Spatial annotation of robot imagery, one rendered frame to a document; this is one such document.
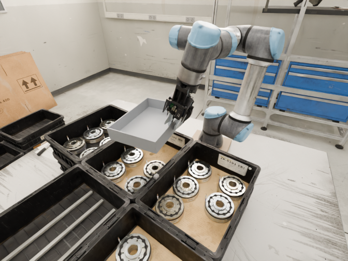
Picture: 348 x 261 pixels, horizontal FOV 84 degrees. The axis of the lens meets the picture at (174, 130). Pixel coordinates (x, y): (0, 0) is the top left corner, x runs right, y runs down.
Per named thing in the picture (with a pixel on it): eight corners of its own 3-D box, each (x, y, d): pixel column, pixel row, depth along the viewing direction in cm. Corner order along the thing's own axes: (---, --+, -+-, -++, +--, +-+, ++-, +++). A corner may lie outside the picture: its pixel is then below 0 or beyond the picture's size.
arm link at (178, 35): (235, 23, 95) (167, 16, 62) (257, 25, 89) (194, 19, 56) (230, 48, 101) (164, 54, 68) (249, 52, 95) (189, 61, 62)
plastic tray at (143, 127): (148, 106, 92) (147, 97, 89) (187, 115, 84) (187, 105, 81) (110, 139, 72) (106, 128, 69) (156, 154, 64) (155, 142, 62)
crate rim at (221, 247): (194, 143, 91) (195, 139, 89) (260, 171, 77) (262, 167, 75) (133, 205, 64) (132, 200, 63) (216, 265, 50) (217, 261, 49)
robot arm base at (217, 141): (201, 132, 128) (203, 119, 122) (224, 137, 123) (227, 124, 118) (194, 145, 116) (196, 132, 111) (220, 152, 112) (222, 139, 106)
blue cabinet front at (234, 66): (211, 95, 266) (216, 52, 234) (267, 106, 241) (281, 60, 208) (210, 96, 264) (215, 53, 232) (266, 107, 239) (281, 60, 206)
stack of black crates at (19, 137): (58, 144, 208) (42, 107, 182) (78, 153, 197) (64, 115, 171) (20, 170, 179) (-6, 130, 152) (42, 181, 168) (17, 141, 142)
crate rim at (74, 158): (110, 106, 119) (110, 103, 118) (147, 122, 105) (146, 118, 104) (43, 139, 93) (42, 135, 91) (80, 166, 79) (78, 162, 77)
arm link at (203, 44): (230, 31, 49) (212, 31, 44) (212, 70, 57) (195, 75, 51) (206, 19, 52) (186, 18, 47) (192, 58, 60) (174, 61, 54)
